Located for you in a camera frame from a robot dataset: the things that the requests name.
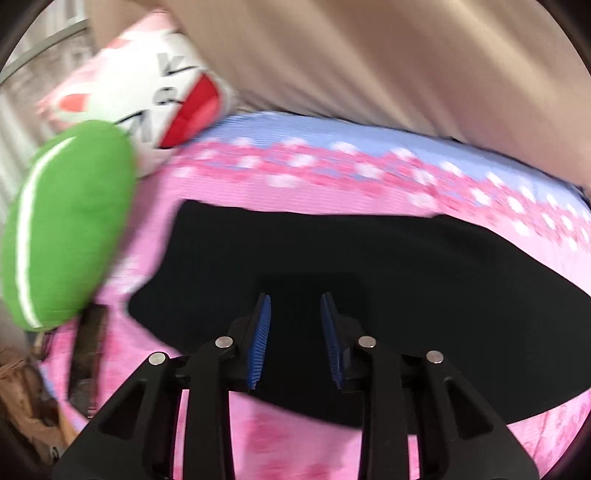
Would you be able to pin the beige curtain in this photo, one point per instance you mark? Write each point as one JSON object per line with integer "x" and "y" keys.
{"x": 369, "y": 60}

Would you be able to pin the white pink cartoon pillow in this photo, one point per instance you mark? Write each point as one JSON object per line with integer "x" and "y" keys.
{"x": 138, "y": 87}

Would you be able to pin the green pillow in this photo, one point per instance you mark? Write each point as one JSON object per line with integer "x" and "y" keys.
{"x": 69, "y": 221}

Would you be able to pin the black pants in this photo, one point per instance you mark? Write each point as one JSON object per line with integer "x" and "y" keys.
{"x": 369, "y": 258}

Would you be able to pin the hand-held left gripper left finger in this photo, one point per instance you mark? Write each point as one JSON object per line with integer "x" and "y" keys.
{"x": 259, "y": 341}

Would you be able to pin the pink floral bed sheet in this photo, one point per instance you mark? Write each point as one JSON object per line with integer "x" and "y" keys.
{"x": 277, "y": 189}

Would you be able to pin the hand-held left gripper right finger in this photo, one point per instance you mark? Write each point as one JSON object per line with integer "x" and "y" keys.
{"x": 330, "y": 341}

